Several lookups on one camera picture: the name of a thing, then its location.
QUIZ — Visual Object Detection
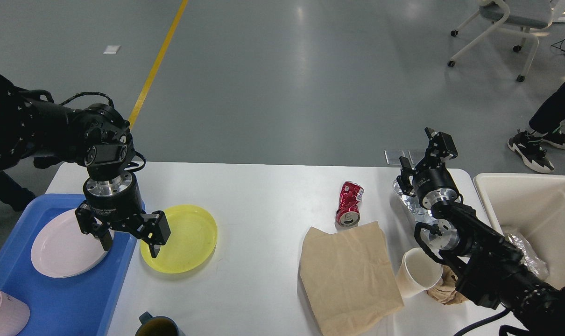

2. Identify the teal mug yellow inside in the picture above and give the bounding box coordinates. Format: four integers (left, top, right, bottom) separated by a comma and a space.
135, 311, 186, 336

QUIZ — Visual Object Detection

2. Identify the floor socket plate right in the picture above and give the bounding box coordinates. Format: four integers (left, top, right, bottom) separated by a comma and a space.
408, 149, 425, 166

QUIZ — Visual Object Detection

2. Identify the person at left edge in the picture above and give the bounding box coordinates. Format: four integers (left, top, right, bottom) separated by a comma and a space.
0, 172, 36, 212

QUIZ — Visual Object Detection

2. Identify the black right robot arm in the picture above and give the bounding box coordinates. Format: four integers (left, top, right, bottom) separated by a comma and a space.
396, 127, 565, 336

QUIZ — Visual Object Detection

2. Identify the white paper cup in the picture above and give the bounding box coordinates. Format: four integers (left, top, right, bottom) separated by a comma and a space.
395, 247, 443, 298

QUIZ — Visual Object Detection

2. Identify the crumpled brown paper ball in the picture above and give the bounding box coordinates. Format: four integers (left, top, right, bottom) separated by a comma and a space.
425, 265, 468, 305

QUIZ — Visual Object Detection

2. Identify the white grey office chair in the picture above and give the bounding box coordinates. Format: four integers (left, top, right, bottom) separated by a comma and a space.
447, 0, 554, 83

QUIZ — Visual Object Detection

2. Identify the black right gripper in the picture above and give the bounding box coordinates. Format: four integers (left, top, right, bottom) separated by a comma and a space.
396, 127, 460, 209

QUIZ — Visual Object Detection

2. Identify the brown paper bag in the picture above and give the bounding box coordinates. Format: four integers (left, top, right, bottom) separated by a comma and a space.
299, 221, 404, 336

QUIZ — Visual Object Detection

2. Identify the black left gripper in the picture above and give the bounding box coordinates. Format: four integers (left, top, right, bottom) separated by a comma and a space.
75, 171, 171, 258

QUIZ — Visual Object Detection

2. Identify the pink plate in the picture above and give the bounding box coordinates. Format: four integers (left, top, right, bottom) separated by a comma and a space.
30, 209, 108, 279

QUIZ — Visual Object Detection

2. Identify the crumpled foil in bin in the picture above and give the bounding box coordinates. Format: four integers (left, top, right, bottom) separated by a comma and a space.
502, 226, 550, 280

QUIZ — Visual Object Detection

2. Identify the pink mug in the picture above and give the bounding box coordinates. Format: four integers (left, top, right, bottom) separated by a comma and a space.
0, 290, 30, 336

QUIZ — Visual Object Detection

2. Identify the blue plastic tray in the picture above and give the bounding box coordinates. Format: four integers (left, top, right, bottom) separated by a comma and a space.
0, 194, 136, 336

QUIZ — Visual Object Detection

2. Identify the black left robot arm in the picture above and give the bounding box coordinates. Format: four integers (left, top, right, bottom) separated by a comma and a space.
0, 74, 171, 258

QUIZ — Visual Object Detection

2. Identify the floor socket plate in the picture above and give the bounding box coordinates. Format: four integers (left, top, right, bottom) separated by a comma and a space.
408, 149, 425, 166
384, 149, 406, 166

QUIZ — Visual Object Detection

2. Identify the yellow plastic plate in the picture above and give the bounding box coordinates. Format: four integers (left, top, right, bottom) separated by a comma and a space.
140, 204, 218, 274

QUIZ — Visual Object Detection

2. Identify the crushed red soda can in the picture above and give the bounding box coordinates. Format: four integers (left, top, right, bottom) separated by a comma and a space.
335, 181, 364, 227

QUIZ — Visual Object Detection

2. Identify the aluminium foil tray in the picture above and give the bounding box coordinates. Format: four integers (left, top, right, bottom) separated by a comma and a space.
393, 180, 438, 225

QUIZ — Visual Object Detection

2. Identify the person in black trousers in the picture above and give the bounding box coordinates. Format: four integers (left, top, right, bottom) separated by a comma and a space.
507, 82, 565, 174

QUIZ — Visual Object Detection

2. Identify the floor socket plate left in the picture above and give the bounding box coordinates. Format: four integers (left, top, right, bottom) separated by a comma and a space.
384, 149, 406, 166

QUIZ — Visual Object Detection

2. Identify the beige plastic bin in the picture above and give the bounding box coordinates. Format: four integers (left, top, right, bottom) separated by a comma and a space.
474, 174, 565, 288

